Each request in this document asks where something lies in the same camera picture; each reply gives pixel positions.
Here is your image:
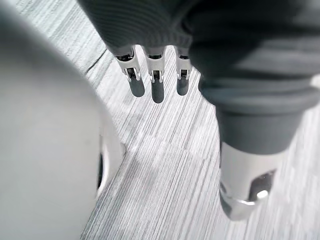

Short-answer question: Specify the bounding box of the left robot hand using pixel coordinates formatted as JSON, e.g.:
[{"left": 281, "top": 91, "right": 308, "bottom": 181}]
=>
[{"left": 76, "top": 0, "right": 320, "bottom": 221}]

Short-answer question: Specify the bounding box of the silver robot leg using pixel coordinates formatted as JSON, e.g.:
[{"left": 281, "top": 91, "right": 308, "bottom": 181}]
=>
[{"left": 0, "top": 0, "right": 126, "bottom": 240}]

